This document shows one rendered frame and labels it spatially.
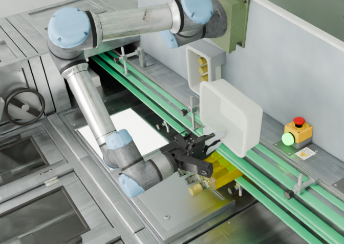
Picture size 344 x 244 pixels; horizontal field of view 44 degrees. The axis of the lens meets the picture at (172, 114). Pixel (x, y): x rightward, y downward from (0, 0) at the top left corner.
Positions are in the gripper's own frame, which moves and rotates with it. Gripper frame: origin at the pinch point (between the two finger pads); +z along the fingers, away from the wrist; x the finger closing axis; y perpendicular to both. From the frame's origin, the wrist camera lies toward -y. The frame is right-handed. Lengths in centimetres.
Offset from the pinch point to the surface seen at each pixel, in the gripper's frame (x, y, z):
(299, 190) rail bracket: 16.0, -21.6, 12.1
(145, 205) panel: 46, 26, -23
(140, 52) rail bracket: 31, 102, 21
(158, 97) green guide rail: 37, 71, 13
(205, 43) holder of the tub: 9, 56, 33
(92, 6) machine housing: 33, 172, 25
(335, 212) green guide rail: 16.9, -33.5, 14.9
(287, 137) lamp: 14.1, -3.7, 24.1
